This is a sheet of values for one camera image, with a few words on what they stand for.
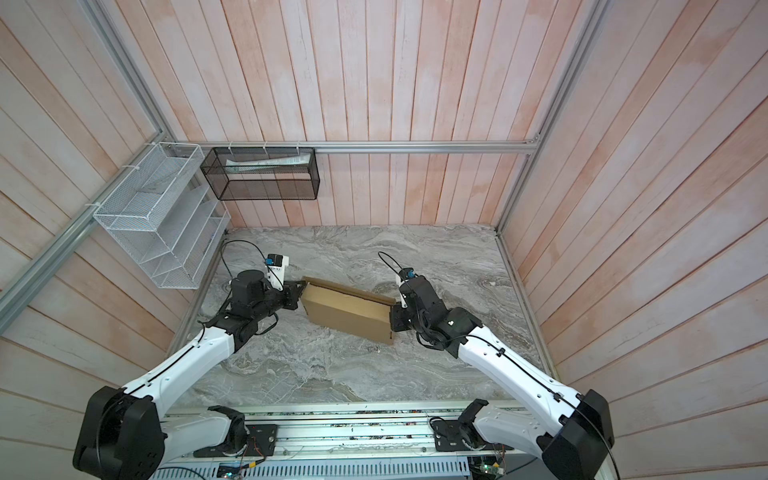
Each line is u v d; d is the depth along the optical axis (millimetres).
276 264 726
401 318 674
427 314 563
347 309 810
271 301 698
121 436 395
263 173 1036
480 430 616
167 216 732
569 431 384
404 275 690
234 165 895
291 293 730
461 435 659
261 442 732
